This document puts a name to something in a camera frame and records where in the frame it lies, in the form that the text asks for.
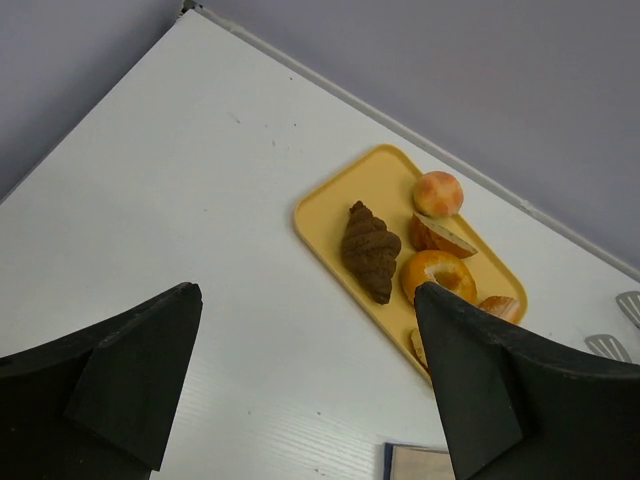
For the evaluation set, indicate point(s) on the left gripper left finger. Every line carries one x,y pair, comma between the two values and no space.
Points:
99,403

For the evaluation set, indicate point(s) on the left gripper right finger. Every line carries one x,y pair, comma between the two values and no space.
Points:
516,405

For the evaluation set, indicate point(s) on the glazed oval bun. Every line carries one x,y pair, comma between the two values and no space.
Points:
503,307

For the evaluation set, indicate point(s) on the seeded bread slice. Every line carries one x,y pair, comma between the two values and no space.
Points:
418,348

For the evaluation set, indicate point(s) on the halved brown bread wedge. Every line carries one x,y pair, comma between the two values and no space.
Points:
425,234

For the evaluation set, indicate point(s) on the round pink bread roll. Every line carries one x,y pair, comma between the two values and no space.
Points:
438,194

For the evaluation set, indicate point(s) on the blue beige placemat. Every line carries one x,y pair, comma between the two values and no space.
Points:
409,462

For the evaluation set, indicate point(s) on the orange bagel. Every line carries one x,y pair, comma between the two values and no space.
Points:
442,268

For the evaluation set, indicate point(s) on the chocolate croissant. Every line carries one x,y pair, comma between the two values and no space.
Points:
369,251

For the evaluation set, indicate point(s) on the yellow tray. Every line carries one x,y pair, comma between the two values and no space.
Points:
383,179

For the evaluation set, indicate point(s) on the metal table edge rail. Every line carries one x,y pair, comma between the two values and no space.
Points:
536,100

